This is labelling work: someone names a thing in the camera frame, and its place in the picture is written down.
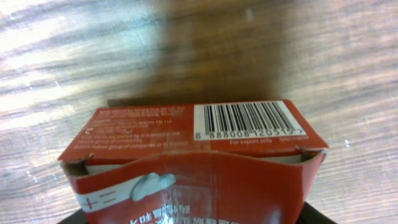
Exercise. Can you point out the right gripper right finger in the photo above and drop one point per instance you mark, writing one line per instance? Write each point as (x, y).
(310, 215)

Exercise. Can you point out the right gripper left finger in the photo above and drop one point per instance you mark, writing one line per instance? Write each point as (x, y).
(76, 218)

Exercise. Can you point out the red medicine box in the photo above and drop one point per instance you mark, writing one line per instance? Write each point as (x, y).
(240, 162)

